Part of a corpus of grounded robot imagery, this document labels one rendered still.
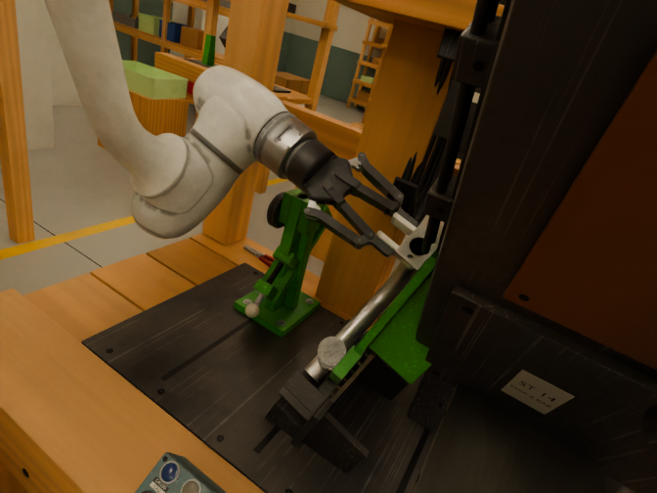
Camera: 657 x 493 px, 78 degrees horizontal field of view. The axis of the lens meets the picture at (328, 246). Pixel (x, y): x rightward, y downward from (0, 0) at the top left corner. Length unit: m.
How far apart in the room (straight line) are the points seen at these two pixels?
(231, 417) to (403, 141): 0.58
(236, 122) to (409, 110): 0.34
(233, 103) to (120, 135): 0.17
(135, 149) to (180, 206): 0.10
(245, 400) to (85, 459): 0.23
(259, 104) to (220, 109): 0.06
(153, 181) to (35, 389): 0.35
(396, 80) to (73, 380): 0.74
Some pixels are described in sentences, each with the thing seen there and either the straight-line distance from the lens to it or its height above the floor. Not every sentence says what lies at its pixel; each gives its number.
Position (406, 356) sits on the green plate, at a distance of 0.52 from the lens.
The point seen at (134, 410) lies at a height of 0.90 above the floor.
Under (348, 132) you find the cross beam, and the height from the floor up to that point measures 1.27.
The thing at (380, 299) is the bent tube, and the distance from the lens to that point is 0.68.
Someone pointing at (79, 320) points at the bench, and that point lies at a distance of 0.89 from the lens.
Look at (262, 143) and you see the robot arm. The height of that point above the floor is 1.28.
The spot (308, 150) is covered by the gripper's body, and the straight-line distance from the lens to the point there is 0.61.
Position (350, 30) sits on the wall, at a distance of 11.76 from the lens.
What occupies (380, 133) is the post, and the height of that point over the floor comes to 1.30.
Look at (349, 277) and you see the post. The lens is 0.95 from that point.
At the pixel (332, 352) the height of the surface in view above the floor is 1.09.
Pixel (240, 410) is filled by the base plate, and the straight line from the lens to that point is 0.71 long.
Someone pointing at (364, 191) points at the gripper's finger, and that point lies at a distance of 0.60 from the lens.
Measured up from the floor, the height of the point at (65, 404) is 0.90.
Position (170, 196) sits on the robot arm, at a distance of 0.63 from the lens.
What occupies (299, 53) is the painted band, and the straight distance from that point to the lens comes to 12.45.
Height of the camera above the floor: 1.45
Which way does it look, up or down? 26 degrees down
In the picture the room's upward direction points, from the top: 16 degrees clockwise
